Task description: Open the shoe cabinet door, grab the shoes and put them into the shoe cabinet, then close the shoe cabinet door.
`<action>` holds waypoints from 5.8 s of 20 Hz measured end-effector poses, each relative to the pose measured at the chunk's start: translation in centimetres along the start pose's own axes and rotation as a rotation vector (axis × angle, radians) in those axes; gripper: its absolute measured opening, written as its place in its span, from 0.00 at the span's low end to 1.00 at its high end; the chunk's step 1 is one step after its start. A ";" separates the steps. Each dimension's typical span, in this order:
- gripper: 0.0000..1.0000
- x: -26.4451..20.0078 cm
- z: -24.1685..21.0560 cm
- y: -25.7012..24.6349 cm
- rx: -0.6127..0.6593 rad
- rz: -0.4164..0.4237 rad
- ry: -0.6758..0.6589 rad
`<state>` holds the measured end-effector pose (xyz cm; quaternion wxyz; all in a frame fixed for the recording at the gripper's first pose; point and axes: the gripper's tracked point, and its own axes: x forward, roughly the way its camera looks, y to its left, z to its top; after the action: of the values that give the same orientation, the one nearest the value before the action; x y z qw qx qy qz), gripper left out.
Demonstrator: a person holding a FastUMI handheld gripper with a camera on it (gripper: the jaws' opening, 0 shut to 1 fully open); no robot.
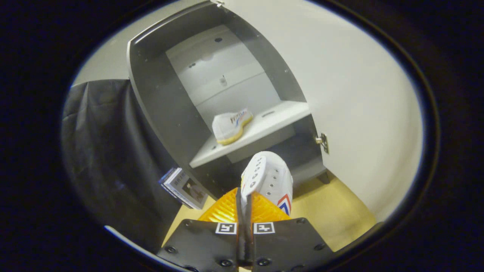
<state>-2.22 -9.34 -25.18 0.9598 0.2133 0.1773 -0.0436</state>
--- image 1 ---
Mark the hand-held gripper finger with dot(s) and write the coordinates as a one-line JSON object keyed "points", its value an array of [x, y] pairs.
{"points": [[248, 234], [239, 234]]}

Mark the white shoe with yellow sole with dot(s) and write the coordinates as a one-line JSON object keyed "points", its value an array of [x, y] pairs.
{"points": [[270, 177], [228, 128]]}

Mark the dark grey shoe cabinet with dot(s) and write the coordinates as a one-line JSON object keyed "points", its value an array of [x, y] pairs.
{"points": [[162, 105]]}

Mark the white shoe cabinet door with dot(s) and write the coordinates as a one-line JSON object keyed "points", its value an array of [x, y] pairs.
{"points": [[359, 113]]}

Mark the metal door hinge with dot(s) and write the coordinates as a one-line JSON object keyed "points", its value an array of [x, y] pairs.
{"points": [[322, 142], [219, 3]]}

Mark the stack of grey books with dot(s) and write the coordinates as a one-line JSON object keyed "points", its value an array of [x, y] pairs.
{"points": [[185, 189]]}

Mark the black backdrop cloth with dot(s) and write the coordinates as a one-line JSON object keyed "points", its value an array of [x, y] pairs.
{"points": [[106, 151]]}

